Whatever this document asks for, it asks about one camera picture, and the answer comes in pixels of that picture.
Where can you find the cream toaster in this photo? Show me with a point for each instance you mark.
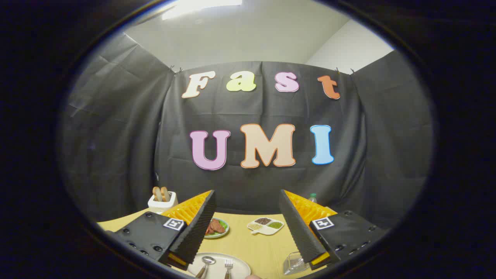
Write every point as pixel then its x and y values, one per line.
pixel 155 205

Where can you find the toasted bread slice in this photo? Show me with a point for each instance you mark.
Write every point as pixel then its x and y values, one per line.
pixel 165 193
pixel 156 193

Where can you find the white divided grain dish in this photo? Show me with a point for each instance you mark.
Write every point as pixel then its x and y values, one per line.
pixel 266 228

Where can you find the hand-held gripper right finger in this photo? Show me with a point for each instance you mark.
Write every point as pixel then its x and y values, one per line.
pixel 296 228

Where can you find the white round plate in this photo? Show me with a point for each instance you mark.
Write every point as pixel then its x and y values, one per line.
pixel 240 267

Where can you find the pale green plate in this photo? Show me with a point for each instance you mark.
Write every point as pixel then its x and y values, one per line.
pixel 224 231

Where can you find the perforated metal strainer basket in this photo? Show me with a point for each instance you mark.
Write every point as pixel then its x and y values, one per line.
pixel 294 263

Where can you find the clear plastic water bottle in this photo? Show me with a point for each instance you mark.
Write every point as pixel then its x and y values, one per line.
pixel 312 198

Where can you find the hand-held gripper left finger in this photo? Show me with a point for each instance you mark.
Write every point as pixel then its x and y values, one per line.
pixel 195 232

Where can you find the green lettuce leaf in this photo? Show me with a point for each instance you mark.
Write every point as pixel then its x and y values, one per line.
pixel 222 223

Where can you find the brown cooked meat slices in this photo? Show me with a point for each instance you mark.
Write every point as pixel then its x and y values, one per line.
pixel 216 226

